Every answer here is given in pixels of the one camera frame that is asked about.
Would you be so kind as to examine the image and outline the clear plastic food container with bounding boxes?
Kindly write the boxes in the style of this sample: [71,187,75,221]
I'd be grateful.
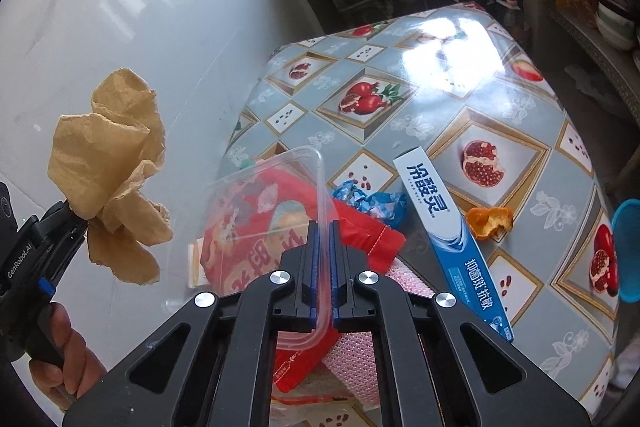
[189,145,337,350]

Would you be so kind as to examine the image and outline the blue plastic wrapper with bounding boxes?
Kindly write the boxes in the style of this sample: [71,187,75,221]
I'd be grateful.
[332,180,409,230]

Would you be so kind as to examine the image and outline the brown paper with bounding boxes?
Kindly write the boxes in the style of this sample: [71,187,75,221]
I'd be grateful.
[48,68,174,286]

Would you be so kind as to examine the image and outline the person's left hand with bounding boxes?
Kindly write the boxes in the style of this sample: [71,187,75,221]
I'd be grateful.
[29,303,106,412]

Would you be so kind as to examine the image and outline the red rice bag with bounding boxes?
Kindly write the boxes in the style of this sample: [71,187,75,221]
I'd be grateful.
[192,165,406,401]

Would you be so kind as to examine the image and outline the blue toothpaste box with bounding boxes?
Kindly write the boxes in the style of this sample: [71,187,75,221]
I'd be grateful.
[394,147,514,343]

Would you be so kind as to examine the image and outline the orange peel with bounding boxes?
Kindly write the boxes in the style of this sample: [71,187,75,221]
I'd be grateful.
[465,207,514,241]

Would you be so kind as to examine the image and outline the fruit-pattern tablecloth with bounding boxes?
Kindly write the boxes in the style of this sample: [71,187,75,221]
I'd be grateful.
[220,2,618,414]

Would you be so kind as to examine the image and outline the blue plastic waste basket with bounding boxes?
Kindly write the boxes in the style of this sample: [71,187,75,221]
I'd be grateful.
[612,199,640,303]

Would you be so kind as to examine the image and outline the cooking oil bottle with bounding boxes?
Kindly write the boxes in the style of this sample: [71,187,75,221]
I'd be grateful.
[499,0,530,49]

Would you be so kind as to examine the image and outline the stack of white bowls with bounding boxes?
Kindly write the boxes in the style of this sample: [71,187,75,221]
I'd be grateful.
[597,0,636,51]

